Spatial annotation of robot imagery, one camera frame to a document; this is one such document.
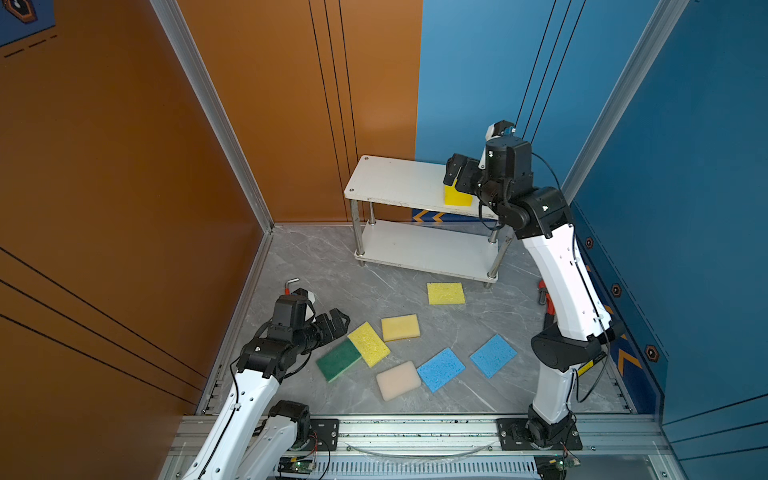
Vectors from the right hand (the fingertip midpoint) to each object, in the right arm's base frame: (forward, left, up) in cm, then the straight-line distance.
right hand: (465, 165), depth 67 cm
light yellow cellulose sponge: (-5, 0, -46) cm, 46 cm away
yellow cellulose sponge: (-23, +24, -45) cm, 56 cm away
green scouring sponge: (-28, +33, -46) cm, 63 cm away
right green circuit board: (-51, -24, -47) cm, 73 cm away
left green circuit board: (-52, +40, -48) cm, 81 cm away
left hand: (-22, +31, -32) cm, 50 cm away
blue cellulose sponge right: (-26, -12, -46) cm, 54 cm away
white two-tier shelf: (+10, +9, -13) cm, 19 cm away
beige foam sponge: (-33, +16, -46) cm, 59 cm away
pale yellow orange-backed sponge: (-17, +15, -46) cm, 52 cm away
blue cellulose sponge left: (-30, +4, -46) cm, 55 cm away
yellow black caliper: (-29, -38, -48) cm, 67 cm away
